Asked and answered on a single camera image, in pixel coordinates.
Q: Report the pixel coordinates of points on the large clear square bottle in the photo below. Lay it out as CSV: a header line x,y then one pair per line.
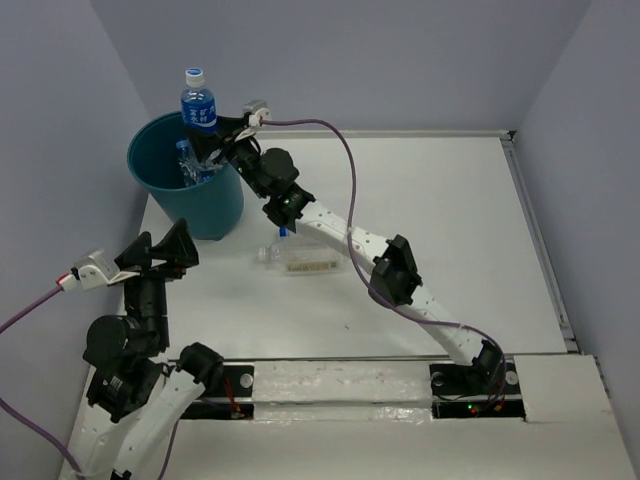
x,y
299,255

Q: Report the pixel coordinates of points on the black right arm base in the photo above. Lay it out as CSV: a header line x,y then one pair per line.
x,y
457,395

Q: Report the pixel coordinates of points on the white front platform board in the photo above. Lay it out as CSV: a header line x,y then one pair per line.
x,y
373,420

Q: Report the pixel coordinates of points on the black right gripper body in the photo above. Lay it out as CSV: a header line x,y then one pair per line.
x,y
241,152

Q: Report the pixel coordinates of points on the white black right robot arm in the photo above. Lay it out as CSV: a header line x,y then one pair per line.
x,y
386,266

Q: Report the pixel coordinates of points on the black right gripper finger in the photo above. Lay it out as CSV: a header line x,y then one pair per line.
x,y
232,129
208,146

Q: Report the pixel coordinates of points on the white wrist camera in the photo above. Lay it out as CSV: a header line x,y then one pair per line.
x,y
255,113
94,270

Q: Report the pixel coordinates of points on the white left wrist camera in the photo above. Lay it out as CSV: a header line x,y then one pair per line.
x,y
94,270

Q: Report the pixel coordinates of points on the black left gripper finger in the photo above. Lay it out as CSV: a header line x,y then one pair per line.
x,y
177,247
137,255

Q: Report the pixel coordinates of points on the crushed bluish blue cap bottle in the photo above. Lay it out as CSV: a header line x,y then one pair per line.
x,y
188,163

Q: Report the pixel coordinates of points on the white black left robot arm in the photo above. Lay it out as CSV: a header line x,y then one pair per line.
x,y
133,401

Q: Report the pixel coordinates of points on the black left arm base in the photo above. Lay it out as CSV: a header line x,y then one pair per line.
x,y
224,398

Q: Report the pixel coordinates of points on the teal plastic bin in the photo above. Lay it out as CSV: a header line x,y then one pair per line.
x,y
211,208

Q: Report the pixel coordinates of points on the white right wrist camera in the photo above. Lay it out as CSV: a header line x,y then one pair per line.
x,y
255,113

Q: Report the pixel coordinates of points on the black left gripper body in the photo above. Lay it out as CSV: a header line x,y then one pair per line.
x,y
152,277

